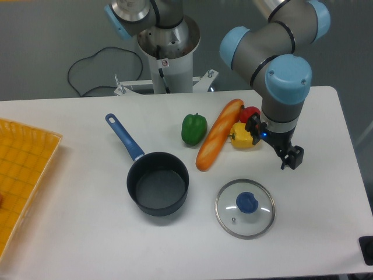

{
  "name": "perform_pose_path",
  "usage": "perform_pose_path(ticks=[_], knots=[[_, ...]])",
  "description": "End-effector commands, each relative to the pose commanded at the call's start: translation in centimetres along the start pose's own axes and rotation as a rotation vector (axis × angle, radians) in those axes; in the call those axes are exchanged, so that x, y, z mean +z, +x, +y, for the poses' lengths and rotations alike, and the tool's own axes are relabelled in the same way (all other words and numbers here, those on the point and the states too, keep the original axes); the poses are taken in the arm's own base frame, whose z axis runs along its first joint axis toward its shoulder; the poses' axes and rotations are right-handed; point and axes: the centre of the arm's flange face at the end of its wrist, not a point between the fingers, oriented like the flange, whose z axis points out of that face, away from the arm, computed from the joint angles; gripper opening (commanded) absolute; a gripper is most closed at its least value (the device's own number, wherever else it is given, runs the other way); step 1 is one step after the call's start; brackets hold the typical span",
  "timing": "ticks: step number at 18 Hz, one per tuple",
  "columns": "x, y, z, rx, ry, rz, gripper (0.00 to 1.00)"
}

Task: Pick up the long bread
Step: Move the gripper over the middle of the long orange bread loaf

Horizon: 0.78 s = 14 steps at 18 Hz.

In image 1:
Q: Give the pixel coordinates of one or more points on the black object at table edge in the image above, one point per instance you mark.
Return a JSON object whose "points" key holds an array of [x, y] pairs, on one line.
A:
{"points": [[366, 243]]}

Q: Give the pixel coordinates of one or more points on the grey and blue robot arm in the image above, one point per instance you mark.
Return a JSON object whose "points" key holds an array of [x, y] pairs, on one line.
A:
{"points": [[264, 59]]}

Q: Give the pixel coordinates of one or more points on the green bell pepper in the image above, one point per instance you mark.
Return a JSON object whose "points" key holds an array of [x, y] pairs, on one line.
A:
{"points": [[194, 128]]}

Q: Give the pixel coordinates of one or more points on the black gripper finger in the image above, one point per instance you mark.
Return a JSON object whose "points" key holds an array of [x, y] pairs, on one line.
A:
{"points": [[292, 157], [256, 128]]}

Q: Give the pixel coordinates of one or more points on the glass lid with blue knob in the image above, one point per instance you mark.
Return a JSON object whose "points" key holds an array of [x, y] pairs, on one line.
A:
{"points": [[245, 209]]}

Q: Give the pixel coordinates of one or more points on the yellow woven basket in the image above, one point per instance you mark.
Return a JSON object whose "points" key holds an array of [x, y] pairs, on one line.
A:
{"points": [[26, 153]]}

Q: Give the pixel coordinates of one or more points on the long orange bread loaf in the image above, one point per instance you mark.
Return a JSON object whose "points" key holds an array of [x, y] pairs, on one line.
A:
{"points": [[218, 135]]}

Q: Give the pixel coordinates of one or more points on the dark saucepan with blue handle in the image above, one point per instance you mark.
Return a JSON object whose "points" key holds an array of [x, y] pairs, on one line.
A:
{"points": [[157, 182]]}

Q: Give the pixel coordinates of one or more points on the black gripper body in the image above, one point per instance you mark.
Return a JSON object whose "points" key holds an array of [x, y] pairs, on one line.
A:
{"points": [[280, 142]]}

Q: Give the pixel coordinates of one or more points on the yellow bell pepper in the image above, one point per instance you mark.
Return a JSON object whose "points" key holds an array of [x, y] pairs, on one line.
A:
{"points": [[240, 138]]}

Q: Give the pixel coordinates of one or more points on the red bell pepper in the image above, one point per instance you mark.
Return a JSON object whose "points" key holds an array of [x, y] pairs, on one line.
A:
{"points": [[247, 112]]}

